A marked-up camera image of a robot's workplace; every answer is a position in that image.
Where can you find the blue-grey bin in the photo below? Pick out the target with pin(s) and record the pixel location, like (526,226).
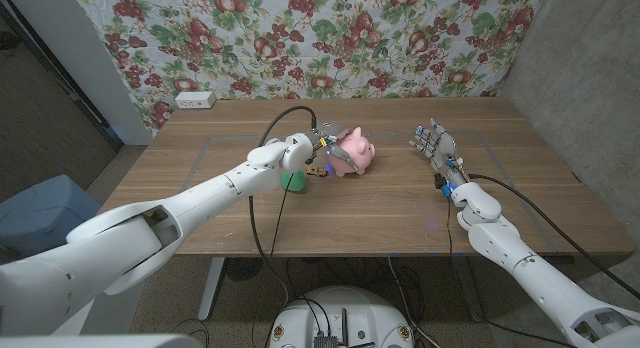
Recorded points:
(45,208)

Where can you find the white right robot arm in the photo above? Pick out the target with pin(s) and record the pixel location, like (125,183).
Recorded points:
(535,278)

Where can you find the white power strip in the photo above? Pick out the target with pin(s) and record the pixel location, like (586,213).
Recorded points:
(195,99)

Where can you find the pink plastic piggy bank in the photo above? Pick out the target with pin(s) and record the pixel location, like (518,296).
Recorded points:
(361,150)

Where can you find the round black floor fan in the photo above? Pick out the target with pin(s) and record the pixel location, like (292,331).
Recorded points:
(243,268)

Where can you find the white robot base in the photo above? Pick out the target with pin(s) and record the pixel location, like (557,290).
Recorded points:
(370,318)

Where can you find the floral fruit print backdrop cloth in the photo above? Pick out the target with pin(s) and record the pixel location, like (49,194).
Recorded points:
(325,38)

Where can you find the yellow toy car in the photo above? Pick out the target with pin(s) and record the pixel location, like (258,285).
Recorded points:
(317,171)

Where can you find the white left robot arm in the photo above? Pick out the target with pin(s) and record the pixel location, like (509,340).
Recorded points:
(175,218)

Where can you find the green ball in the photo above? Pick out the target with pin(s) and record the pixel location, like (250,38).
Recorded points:
(296,183)

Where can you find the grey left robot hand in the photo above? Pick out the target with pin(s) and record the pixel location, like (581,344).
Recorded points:
(327,135)

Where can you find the white table leg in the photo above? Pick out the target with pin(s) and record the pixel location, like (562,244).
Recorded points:
(210,288)

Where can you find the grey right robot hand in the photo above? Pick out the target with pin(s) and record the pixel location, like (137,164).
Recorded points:
(444,149)

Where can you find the grey table leg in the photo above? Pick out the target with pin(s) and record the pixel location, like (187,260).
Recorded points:
(470,293)

